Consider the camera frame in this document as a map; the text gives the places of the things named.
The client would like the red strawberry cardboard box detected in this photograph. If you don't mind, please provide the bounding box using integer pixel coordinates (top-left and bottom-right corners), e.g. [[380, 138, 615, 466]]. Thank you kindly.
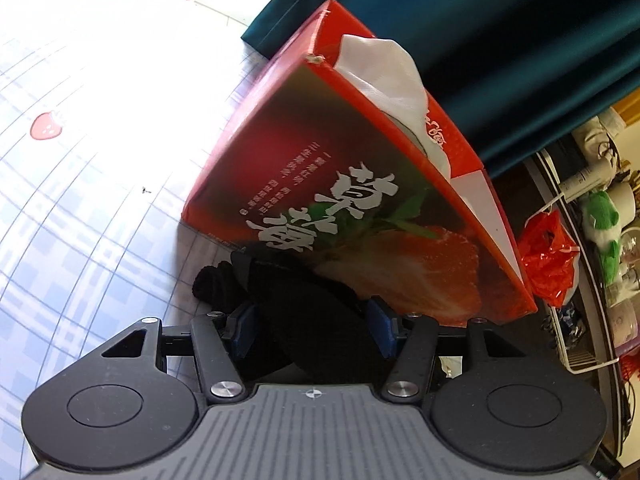
[[182, 0, 536, 326]]

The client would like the red plastic bag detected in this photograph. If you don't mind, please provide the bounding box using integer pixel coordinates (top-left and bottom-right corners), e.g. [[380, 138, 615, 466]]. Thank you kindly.
[[518, 209, 582, 309]]

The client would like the teal curtain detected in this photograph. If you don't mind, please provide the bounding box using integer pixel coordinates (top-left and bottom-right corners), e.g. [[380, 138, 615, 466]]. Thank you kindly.
[[243, 0, 639, 174]]

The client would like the white tissue paper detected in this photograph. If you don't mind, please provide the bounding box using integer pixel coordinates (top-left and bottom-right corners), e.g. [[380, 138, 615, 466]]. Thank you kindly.
[[334, 35, 451, 179]]

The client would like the green white plush toy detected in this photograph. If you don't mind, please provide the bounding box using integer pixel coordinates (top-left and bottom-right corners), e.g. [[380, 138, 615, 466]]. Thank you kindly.
[[580, 191, 622, 286]]

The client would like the white tube bottle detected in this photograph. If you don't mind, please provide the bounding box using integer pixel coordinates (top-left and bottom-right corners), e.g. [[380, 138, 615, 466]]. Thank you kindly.
[[559, 158, 616, 203]]

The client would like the plaid blue tablecloth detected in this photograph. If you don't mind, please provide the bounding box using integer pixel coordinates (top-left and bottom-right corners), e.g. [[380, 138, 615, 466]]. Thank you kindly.
[[1, 38, 265, 479]]

